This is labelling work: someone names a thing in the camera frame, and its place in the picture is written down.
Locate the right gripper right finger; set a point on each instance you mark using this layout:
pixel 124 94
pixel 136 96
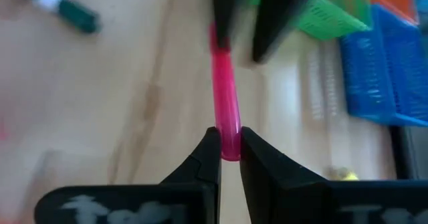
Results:
pixel 317 204

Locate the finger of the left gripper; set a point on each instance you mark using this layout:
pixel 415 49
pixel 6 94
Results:
pixel 224 10
pixel 281 13

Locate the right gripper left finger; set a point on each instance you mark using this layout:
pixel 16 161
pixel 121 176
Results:
pixel 133 207

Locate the slim pink highlighter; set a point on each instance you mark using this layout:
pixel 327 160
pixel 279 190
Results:
pixel 225 93

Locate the yellow highlighter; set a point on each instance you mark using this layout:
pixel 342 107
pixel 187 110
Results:
pixel 344 175

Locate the green plastic basket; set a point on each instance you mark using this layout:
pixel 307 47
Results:
pixel 327 20

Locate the blue plastic basket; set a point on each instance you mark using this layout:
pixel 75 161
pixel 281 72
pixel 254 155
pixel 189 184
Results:
pixel 374 77

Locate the green Expo marker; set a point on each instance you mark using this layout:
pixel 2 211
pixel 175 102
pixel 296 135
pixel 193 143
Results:
pixel 77 16

